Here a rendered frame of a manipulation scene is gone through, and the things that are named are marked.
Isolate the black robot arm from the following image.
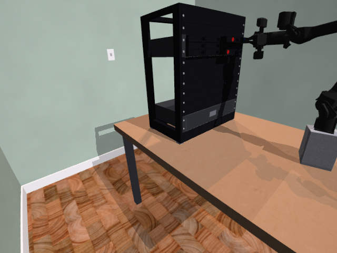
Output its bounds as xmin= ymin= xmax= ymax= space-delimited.
xmin=252 ymin=12 xmax=337 ymax=134

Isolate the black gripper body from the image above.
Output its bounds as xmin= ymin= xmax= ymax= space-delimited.
xmin=253 ymin=17 xmax=275 ymax=60

